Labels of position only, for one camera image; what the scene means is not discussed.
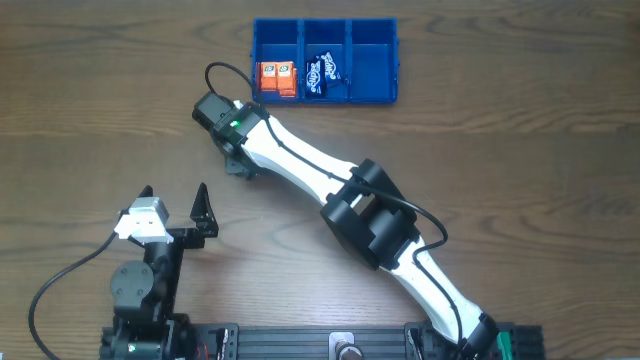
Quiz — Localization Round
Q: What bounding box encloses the blue candy pack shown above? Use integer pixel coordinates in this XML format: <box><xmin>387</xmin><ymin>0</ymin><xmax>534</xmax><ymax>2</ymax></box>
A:
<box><xmin>304</xmin><ymin>58</ymin><xmax>329</xmax><ymax>99</ymax></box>
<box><xmin>317</xmin><ymin>50</ymin><xmax>346</xmax><ymax>87</ymax></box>

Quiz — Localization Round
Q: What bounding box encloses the orange candy box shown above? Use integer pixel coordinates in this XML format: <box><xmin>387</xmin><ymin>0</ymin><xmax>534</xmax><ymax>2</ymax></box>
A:
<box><xmin>256</xmin><ymin>61</ymin><xmax>279</xmax><ymax>93</ymax></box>
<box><xmin>275</xmin><ymin>60</ymin><xmax>299</xmax><ymax>99</ymax></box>

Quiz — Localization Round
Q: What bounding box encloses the mounting rail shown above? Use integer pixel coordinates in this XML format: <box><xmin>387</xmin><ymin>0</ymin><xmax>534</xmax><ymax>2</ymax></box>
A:
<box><xmin>192</xmin><ymin>322</ymin><xmax>544</xmax><ymax>360</ymax></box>

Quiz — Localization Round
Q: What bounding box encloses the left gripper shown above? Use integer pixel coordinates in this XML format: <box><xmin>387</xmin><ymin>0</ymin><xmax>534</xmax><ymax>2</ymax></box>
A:
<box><xmin>138</xmin><ymin>182</ymin><xmax>220</xmax><ymax>250</ymax></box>

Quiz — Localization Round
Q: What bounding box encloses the blue tray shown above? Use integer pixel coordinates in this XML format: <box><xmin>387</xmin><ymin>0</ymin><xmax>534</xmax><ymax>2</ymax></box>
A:
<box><xmin>251</xmin><ymin>17</ymin><xmax>401</xmax><ymax>106</ymax></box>

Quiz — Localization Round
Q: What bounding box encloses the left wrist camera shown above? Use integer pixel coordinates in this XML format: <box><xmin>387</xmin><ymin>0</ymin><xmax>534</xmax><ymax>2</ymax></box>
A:
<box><xmin>113</xmin><ymin>196</ymin><xmax>175</xmax><ymax>245</ymax></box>

